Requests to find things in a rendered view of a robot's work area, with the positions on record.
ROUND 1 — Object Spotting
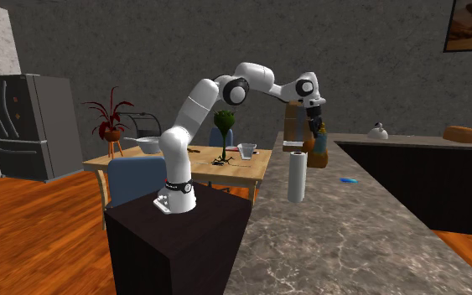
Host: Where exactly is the brown box appliance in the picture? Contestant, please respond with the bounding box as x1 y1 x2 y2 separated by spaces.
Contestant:
282 101 316 153

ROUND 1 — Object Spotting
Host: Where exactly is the amber bottle with blue label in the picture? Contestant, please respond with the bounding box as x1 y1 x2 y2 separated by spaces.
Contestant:
307 122 329 169

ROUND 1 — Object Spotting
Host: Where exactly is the white paper towel roll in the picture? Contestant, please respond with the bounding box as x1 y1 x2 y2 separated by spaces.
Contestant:
287 150 309 204

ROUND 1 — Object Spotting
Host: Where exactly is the white kettle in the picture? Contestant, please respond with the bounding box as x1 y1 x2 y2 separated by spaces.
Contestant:
366 122 390 141

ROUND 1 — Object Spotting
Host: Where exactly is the clear glass cup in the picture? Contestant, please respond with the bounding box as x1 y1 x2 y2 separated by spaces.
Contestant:
236 142 258 161

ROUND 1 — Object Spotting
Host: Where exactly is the wooden dining table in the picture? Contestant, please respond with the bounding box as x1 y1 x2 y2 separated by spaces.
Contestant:
81 144 273 231

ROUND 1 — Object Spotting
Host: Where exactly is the green plant sculpture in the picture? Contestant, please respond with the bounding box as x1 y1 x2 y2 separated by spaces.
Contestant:
211 108 237 167

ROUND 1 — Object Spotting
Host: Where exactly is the blue chair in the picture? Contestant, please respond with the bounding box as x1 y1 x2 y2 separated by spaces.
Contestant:
106 156 168 210
208 127 234 148

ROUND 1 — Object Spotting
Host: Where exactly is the brown bread loaf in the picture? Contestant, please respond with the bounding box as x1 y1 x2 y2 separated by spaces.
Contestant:
442 125 472 144

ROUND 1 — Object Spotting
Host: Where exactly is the grey metal bowl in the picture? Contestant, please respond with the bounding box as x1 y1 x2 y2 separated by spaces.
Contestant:
122 136 162 155

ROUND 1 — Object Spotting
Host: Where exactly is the dark robot stand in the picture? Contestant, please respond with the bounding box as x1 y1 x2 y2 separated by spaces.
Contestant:
104 182 253 295

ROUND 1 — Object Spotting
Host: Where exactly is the red potted plant on stool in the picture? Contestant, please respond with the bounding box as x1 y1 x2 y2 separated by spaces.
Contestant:
81 85 135 159

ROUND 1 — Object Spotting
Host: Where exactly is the grey refrigerator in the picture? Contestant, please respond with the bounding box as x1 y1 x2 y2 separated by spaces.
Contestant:
0 73 85 184

